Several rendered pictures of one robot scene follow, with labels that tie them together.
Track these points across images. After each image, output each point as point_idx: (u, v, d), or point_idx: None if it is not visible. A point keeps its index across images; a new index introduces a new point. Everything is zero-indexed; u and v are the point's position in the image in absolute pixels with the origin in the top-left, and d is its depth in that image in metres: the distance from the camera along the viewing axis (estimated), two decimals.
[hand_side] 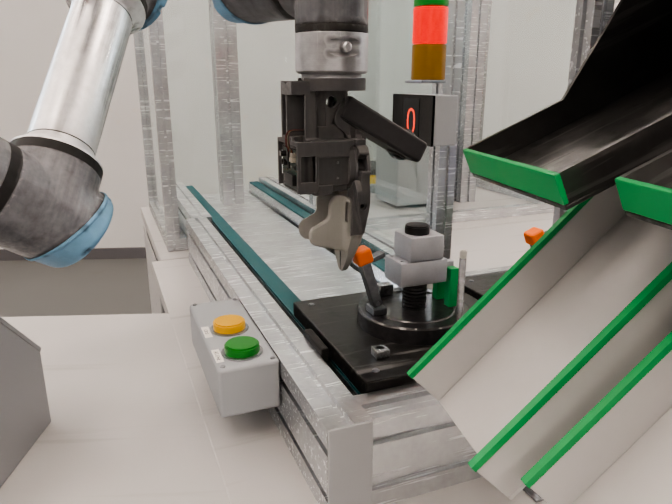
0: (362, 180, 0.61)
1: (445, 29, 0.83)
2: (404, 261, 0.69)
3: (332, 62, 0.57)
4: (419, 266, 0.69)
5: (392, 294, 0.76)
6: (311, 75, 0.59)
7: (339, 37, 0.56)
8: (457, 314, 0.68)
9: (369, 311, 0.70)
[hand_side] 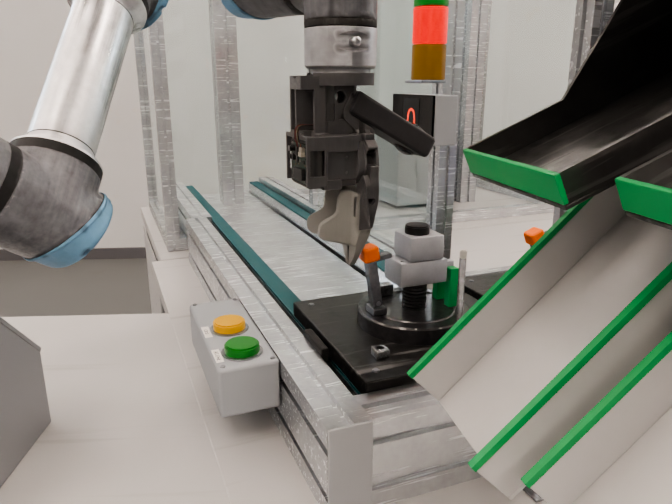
0: (371, 174, 0.61)
1: (445, 29, 0.83)
2: (404, 261, 0.69)
3: (341, 57, 0.57)
4: (419, 266, 0.69)
5: (392, 294, 0.76)
6: (320, 70, 0.59)
7: (348, 32, 0.57)
8: (457, 314, 0.68)
9: (369, 311, 0.70)
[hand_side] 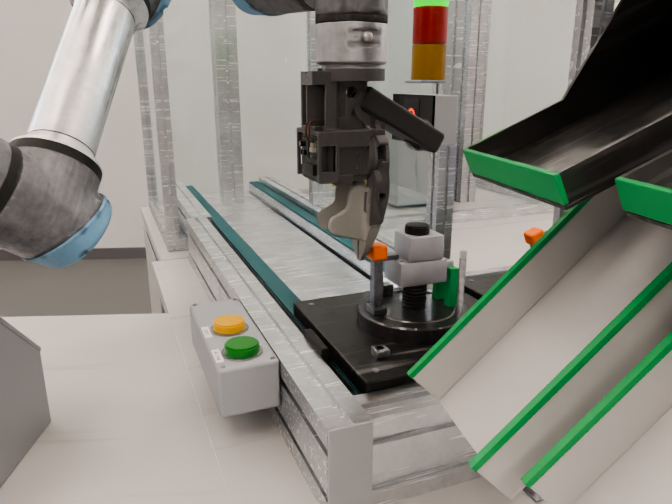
0: (381, 170, 0.61)
1: (445, 29, 0.83)
2: (404, 261, 0.69)
3: (353, 52, 0.58)
4: (419, 266, 0.69)
5: (392, 294, 0.76)
6: (332, 65, 0.59)
7: (360, 27, 0.57)
8: (457, 314, 0.68)
9: (369, 311, 0.70)
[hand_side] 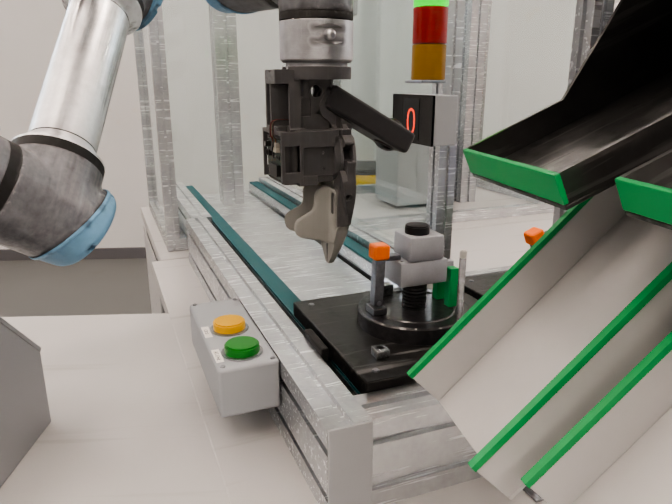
0: (348, 170, 0.60)
1: (445, 29, 0.83)
2: (404, 261, 0.69)
3: (316, 50, 0.56)
4: (419, 266, 0.69)
5: (392, 294, 0.76)
6: (295, 63, 0.58)
7: (323, 24, 0.56)
8: (457, 314, 0.68)
9: (369, 311, 0.70)
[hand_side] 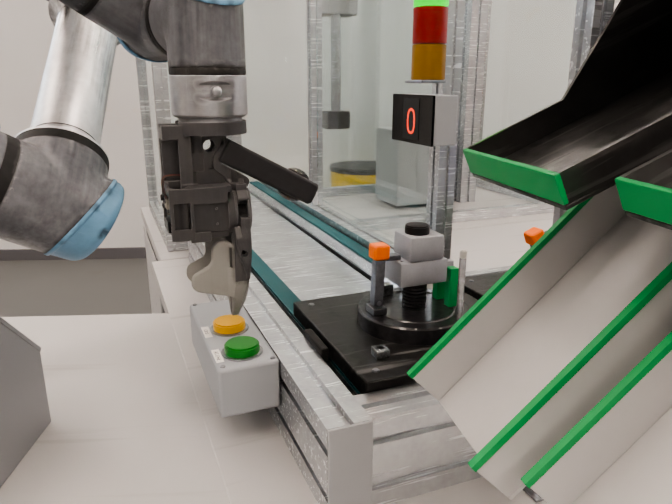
0: (242, 226, 0.59)
1: (445, 29, 0.83)
2: (404, 261, 0.69)
3: (202, 107, 0.55)
4: (419, 266, 0.69)
5: (392, 294, 0.76)
6: (184, 119, 0.57)
7: (208, 81, 0.54)
8: (457, 314, 0.68)
9: (369, 311, 0.70)
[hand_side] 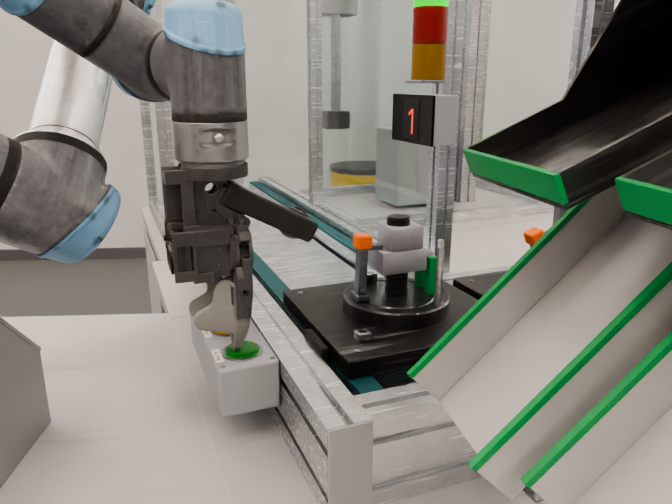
0: (243, 267, 0.60)
1: (445, 29, 0.83)
2: (386, 250, 0.73)
3: (205, 153, 0.56)
4: (400, 255, 0.73)
5: (376, 283, 0.81)
6: (187, 164, 0.58)
7: (211, 129, 0.56)
8: (436, 300, 0.73)
9: (353, 298, 0.75)
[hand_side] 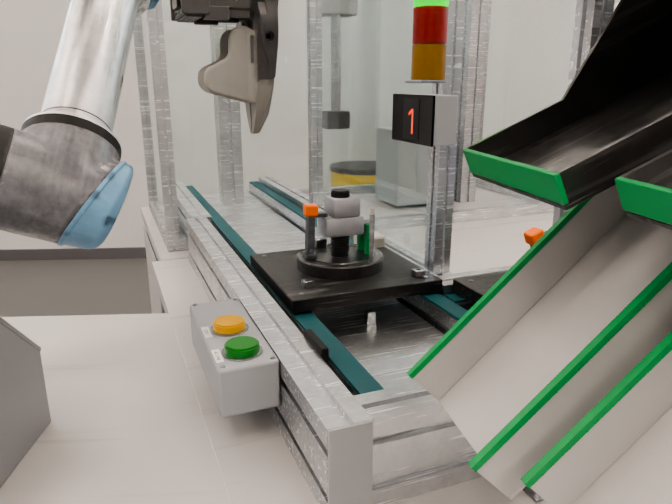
0: (267, 0, 0.48)
1: (445, 29, 0.83)
2: (330, 217, 0.91)
3: None
4: (341, 221, 0.90)
5: (326, 247, 0.98)
6: None
7: None
8: (369, 257, 0.90)
9: (304, 256, 0.92)
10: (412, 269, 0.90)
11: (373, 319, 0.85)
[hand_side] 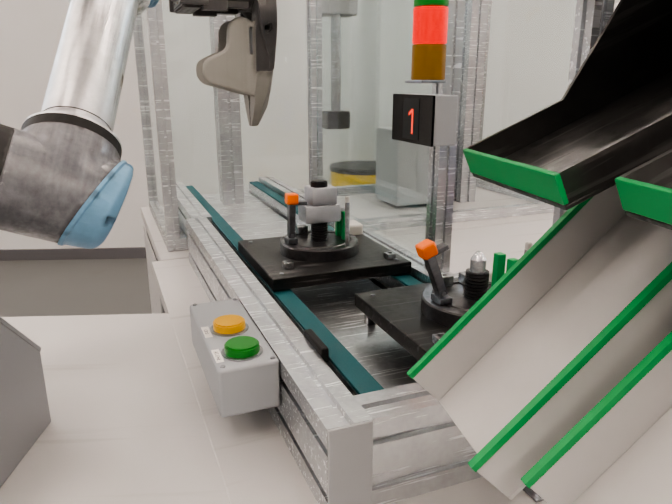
0: None
1: (445, 29, 0.83)
2: (309, 205, 0.99)
3: None
4: (319, 209, 0.99)
5: (307, 233, 1.07)
6: None
7: None
8: (345, 242, 0.99)
9: (286, 241, 1.01)
10: (384, 252, 0.99)
11: None
